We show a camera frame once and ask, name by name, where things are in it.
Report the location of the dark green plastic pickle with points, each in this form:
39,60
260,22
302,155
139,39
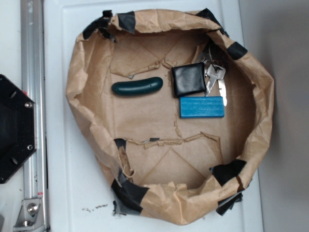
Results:
137,87

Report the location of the brown paper bag tray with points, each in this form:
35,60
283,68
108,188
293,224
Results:
158,164

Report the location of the blue ridged block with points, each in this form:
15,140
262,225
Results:
201,107

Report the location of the black leather pouch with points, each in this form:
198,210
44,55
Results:
188,79

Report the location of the silver key bunch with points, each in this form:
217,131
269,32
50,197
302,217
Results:
214,72

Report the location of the white plastic board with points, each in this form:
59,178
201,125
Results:
80,199

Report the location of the aluminium extrusion rail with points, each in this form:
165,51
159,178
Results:
33,83

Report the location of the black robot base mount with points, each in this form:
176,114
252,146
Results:
17,129

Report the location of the metal corner bracket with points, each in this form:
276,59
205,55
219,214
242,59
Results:
30,216

